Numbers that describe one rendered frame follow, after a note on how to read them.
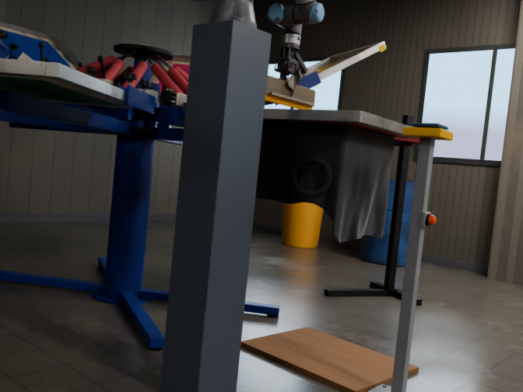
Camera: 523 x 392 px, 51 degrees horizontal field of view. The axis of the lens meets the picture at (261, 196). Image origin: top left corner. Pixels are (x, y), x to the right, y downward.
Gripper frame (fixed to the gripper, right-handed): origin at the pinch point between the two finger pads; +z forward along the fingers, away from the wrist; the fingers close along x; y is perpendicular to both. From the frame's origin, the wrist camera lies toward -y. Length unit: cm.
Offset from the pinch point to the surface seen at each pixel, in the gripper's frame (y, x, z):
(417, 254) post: 13, 69, 56
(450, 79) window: -333, -44, -71
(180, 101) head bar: 31.3, -32.1, 8.4
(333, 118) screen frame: 29, 40, 13
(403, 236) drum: -278, -51, 80
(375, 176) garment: -7, 41, 31
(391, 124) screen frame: 4, 50, 12
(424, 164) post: 14, 68, 26
